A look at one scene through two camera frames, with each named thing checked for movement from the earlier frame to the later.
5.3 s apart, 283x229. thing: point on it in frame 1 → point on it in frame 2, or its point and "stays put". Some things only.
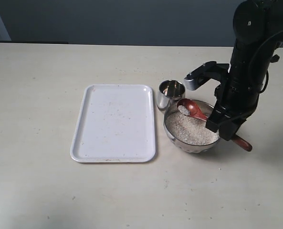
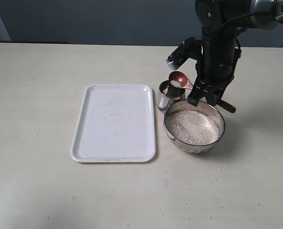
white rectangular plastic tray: [115, 124] stays put
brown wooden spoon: [195, 112] → [178, 79]
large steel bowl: [208, 109] stays put
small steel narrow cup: [170, 91] stays put
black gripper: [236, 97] → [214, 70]
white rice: [189, 130] stays put
